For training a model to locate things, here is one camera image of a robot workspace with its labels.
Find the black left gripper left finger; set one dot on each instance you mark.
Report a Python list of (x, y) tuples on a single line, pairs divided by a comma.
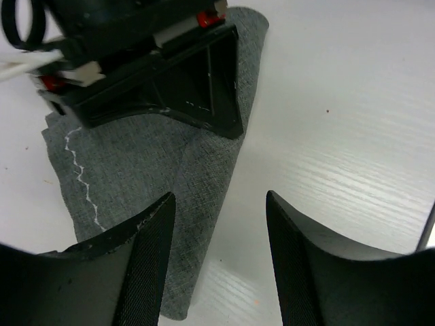
[(114, 278)]

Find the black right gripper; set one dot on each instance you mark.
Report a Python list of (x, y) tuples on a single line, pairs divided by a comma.
[(101, 61)]

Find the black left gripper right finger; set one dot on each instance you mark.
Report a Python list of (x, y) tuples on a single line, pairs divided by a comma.
[(325, 278)]

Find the grey cloth napkin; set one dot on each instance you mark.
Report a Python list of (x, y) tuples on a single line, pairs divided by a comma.
[(110, 173)]

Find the right aluminium frame post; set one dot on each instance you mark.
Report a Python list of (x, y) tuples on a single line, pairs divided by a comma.
[(427, 230)]

